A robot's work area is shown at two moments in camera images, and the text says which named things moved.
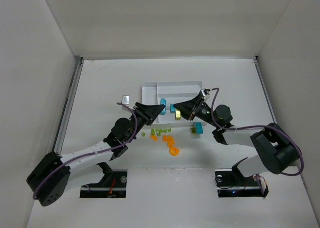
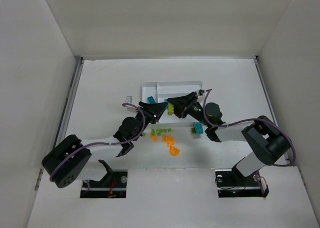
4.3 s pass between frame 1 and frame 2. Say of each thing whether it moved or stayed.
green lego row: stayed
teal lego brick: moved
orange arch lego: stayed
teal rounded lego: stayed
